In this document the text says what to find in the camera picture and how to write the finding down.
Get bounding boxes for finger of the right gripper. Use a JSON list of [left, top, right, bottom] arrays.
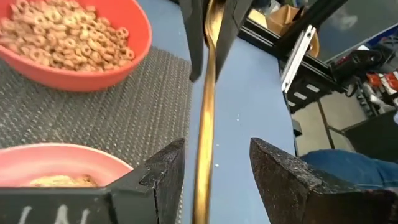
[[214, 0, 254, 78], [178, 0, 208, 82]]

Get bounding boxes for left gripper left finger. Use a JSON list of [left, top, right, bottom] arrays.
[[0, 138, 187, 224]]

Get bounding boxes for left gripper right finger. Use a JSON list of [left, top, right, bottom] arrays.
[[250, 138, 398, 224]]

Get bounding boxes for brown toast slice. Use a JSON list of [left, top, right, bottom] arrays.
[[29, 174, 99, 188]]

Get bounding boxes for pink round plate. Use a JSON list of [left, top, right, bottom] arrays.
[[0, 142, 134, 188]]

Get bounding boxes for gold spoon handle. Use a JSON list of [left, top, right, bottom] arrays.
[[192, 0, 226, 224]]

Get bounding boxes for red bowl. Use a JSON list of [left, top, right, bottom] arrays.
[[0, 0, 153, 93]]

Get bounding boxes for cardboard box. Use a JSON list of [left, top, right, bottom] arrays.
[[266, 4, 301, 35]]

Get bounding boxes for person's leg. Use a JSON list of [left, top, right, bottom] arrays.
[[300, 148, 398, 191]]

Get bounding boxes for dark woven placemat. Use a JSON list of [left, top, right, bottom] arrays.
[[0, 46, 194, 224]]

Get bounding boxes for cereal rings in bowl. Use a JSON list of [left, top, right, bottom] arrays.
[[0, 0, 136, 73]]

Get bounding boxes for aluminium frame bracket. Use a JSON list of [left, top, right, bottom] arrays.
[[280, 24, 317, 93]]

